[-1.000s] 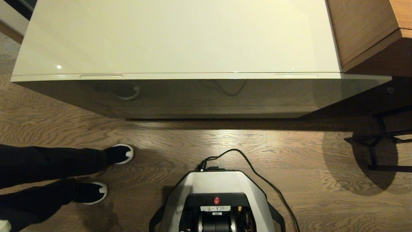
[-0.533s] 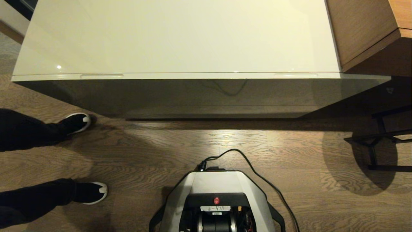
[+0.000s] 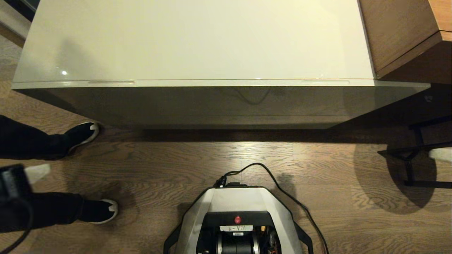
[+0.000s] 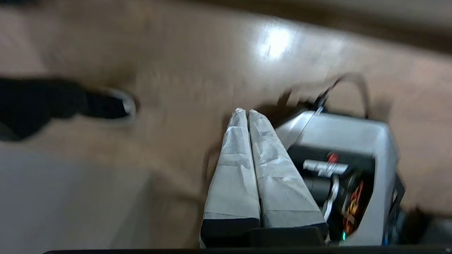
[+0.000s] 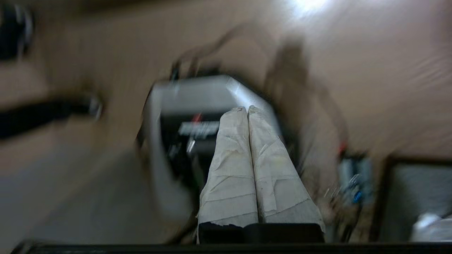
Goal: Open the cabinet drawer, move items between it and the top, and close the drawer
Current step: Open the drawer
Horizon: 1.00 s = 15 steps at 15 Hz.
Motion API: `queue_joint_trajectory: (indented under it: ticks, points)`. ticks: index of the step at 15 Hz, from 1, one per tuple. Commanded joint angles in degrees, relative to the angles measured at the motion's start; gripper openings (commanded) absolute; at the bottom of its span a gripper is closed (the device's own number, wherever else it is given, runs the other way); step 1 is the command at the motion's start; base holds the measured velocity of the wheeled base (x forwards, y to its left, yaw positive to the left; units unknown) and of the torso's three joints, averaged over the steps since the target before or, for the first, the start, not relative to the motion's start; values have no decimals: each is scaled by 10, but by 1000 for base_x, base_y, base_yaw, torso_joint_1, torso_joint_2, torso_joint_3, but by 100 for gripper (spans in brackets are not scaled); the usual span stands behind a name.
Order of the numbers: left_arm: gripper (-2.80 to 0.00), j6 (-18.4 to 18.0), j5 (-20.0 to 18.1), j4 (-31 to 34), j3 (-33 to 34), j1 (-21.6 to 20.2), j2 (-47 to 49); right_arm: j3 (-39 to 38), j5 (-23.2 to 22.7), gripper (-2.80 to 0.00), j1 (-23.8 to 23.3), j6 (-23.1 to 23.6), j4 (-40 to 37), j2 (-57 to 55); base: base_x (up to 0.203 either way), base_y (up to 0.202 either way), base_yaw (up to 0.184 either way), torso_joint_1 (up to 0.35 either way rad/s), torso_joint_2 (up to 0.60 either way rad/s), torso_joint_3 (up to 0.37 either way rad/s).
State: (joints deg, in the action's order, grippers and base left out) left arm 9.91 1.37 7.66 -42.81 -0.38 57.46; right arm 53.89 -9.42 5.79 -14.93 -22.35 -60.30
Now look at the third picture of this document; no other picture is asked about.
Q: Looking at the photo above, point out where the glossy white cabinet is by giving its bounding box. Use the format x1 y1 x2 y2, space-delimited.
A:
11 0 431 129

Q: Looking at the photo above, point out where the black cable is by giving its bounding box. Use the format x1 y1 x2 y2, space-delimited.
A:
0 199 35 254
213 162 329 254

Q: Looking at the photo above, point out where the person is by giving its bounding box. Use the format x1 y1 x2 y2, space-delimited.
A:
0 114 119 234

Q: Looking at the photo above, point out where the black metal stand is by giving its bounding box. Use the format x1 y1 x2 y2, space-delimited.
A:
377 116 452 188

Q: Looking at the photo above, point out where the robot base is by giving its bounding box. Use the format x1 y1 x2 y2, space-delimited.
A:
163 183 315 254

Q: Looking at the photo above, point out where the brown wooden cabinet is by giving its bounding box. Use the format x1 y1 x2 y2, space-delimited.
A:
358 0 452 84

